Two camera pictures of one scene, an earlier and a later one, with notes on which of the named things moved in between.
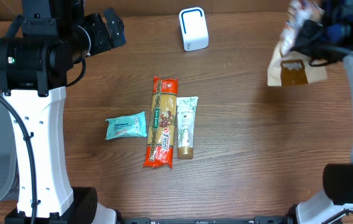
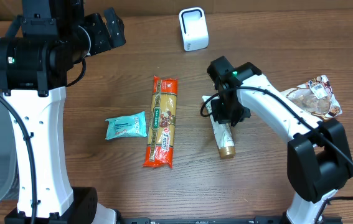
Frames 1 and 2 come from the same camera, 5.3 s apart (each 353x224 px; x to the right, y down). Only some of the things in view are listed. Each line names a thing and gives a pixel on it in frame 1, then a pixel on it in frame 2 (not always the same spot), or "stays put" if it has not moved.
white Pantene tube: [187, 110] -> [224, 134]
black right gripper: [299, 47] -> [222, 117]
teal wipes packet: [132, 125] stays put
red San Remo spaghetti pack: [162, 117] stays put
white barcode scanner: [194, 28] stays put
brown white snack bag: [288, 67] -> [315, 96]
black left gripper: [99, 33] stays put
